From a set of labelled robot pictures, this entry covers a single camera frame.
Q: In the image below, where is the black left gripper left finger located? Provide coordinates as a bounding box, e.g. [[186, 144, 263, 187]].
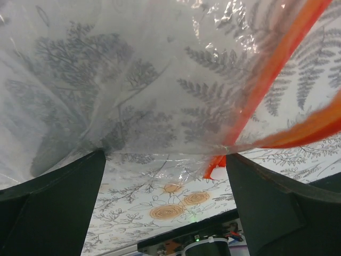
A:
[[1, 150, 106, 255]]

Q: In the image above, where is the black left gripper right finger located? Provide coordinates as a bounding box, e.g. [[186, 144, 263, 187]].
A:
[[226, 154, 340, 256]]

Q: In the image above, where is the clear zip top bag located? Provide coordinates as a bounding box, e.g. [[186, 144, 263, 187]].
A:
[[1, 1, 340, 188]]

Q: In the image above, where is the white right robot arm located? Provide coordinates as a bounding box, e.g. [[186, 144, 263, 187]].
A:
[[137, 209, 250, 256]]

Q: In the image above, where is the floral tablecloth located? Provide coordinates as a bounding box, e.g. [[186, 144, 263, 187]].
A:
[[81, 134, 340, 255]]

